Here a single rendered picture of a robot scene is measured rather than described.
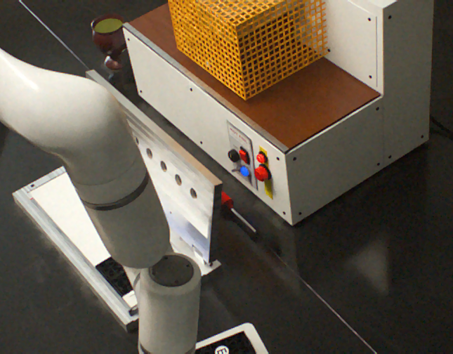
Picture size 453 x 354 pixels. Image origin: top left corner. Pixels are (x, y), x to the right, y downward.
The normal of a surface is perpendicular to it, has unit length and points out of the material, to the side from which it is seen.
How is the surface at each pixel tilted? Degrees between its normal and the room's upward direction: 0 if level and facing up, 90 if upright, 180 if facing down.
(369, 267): 0
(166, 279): 10
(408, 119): 90
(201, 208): 76
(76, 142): 83
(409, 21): 90
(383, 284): 0
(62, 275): 0
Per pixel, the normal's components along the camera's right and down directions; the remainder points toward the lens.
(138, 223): 0.55, 0.51
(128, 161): 0.83, 0.24
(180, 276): 0.09, -0.76
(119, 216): 0.13, 0.69
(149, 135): -0.81, 0.29
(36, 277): -0.12, -0.72
